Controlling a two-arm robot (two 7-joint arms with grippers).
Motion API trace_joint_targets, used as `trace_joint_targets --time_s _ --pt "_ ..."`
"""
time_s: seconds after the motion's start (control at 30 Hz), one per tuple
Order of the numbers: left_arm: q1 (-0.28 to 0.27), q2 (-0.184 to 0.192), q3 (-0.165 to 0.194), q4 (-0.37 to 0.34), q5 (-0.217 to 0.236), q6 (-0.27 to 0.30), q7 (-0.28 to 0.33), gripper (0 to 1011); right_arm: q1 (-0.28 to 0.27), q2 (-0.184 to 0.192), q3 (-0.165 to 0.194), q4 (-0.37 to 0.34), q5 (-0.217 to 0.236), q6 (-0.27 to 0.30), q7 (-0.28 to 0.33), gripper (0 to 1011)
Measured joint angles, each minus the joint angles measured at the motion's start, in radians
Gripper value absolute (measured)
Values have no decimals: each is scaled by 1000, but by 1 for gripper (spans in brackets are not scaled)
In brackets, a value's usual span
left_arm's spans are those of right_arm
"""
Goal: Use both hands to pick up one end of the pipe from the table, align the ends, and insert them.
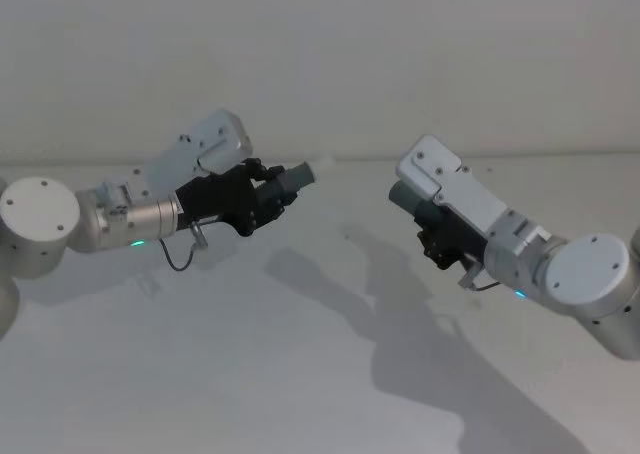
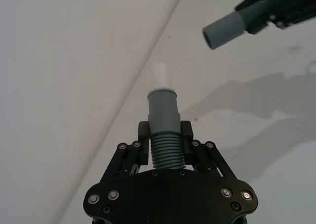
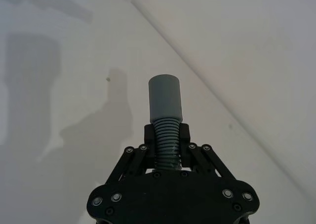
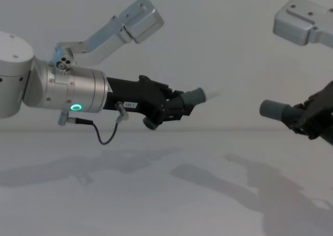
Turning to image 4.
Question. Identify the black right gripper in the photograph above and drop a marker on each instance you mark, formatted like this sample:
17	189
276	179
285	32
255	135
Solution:
326	111

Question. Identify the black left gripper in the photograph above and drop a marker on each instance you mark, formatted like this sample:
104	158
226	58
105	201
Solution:
135	93

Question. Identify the grey cylindrical tube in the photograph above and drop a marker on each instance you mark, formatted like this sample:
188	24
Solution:
275	110

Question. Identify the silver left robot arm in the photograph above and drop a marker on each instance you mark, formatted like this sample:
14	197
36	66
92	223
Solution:
65	90

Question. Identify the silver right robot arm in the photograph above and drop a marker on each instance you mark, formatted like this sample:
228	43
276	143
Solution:
296	25

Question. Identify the white curtain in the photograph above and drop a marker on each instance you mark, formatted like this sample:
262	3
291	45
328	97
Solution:
208	38

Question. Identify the white table cloth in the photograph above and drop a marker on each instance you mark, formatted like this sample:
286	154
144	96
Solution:
130	194

